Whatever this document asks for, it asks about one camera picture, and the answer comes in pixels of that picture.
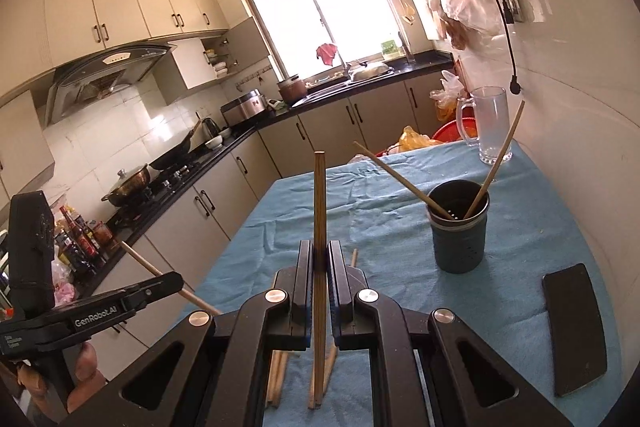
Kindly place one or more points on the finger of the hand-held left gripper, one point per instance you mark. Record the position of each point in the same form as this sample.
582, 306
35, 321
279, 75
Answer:
157, 289

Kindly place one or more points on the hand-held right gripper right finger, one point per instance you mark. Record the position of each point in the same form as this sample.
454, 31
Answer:
334, 302

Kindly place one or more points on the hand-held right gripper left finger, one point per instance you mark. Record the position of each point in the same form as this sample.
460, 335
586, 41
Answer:
309, 302

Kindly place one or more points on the dark grey chopstick holder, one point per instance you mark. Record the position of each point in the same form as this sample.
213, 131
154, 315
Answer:
457, 247

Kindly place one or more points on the person's left hand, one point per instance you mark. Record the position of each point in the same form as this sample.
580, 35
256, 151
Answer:
87, 372

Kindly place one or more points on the group of condiment bottles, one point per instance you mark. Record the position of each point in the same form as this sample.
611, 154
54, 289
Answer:
80, 242

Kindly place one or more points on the blue tablecloth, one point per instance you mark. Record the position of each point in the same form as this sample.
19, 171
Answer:
390, 227

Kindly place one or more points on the gas stove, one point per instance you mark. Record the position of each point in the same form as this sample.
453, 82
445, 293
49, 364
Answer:
165, 184

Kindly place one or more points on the metal pot with lid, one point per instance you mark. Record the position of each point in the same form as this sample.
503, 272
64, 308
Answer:
131, 187

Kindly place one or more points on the black wok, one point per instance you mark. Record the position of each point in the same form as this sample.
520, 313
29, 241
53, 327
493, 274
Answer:
172, 154

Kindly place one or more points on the white bowl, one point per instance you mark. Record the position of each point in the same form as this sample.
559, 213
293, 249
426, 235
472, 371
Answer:
214, 142

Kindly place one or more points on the electric kettle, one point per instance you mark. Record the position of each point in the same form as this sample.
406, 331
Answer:
210, 129

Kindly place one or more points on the yellow plastic bag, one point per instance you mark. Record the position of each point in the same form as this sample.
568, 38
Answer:
415, 139

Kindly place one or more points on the range hood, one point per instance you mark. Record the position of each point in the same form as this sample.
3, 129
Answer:
100, 72

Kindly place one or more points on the silver rice cooker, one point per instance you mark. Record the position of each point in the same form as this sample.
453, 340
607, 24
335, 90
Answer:
245, 107

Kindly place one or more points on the red basin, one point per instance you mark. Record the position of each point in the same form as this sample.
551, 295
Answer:
445, 132

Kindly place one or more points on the brown clay pot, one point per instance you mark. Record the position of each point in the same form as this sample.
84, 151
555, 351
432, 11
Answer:
292, 91

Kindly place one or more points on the metal pot lid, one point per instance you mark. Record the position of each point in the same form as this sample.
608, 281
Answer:
369, 71

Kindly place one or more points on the clear glass mug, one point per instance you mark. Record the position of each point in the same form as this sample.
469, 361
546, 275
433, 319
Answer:
492, 127

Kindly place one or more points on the white plastic bag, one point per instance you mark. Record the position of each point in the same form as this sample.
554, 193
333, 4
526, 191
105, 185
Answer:
450, 89

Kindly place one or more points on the black rectangular pad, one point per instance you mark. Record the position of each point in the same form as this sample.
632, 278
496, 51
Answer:
575, 332

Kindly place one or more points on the red cloth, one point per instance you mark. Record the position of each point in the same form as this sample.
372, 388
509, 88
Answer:
326, 53

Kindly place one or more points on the green box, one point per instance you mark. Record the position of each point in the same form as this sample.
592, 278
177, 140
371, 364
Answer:
391, 49

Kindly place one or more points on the cream upper cabinets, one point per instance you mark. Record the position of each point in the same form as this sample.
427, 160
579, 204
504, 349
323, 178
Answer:
115, 2

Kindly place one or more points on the pink translucent plastic bag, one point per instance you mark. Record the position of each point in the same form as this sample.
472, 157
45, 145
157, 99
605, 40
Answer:
470, 2

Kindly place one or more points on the open wall cabinet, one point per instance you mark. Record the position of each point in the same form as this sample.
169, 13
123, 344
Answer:
190, 67

